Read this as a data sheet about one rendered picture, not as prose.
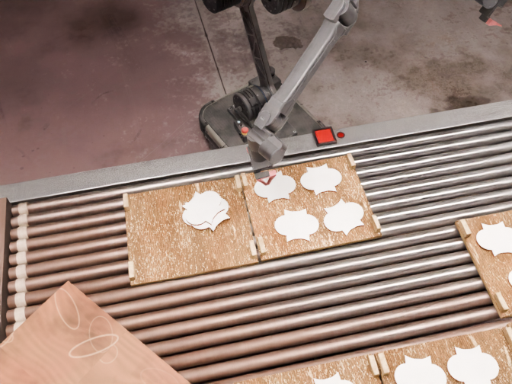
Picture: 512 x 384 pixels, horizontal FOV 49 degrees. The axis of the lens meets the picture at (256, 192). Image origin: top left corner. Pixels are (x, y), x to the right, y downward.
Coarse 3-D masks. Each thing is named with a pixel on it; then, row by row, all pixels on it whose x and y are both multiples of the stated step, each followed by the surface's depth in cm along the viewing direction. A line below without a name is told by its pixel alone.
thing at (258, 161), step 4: (248, 148) 183; (248, 152) 182; (252, 152) 176; (256, 152) 175; (252, 156) 178; (256, 156) 177; (260, 156) 176; (252, 160) 180; (256, 160) 178; (260, 160) 178; (264, 160) 179; (252, 164) 179; (256, 164) 179; (260, 164) 179; (264, 164) 178; (268, 164) 178; (256, 168) 178; (260, 168) 178; (268, 168) 179
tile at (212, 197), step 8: (208, 192) 195; (192, 200) 193; (200, 200) 193; (208, 200) 193; (216, 200) 193; (184, 208) 191; (192, 208) 191; (200, 208) 191; (208, 208) 191; (216, 208) 191; (192, 216) 189; (200, 216) 189; (208, 216) 189; (192, 224) 188; (200, 224) 188
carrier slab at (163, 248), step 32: (160, 192) 198; (192, 192) 198; (224, 192) 198; (128, 224) 190; (160, 224) 190; (224, 224) 190; (128, 256) 184; (160, 256) 183; (192, 256) 183; (224, 256) 183
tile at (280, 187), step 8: (280, 176) 200; (288, 176) 200; (256, 184) 198; (272, 184) 198; (280, 184) 198; (288, 184) 198; (256, 192) 196; (264, 192) 196; (272, 192) 196; (280, 192) 196; (288, 192) 196; (272, 200) 194
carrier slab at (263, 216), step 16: (320, 160) 205; (336, 160) 205; (240, 176) 202; (352, 176) 201; (304, 192) 197; (352, 192) 197; (256, 208) 194; (272, 208) 194; (288, 208) 194; (304, 208) 194; (320, 208) 193; (368, 208) 193; (256, 224) 190; (272, 224) 190; (320, 224) 190; (368, 224) 190; (256, 240) 187; (272, 240) 186; (304, 240) 186; (320, 240) 186; (336, 240) 186; (352, 240) 186; (272, 256) 183; (288, 256) 184
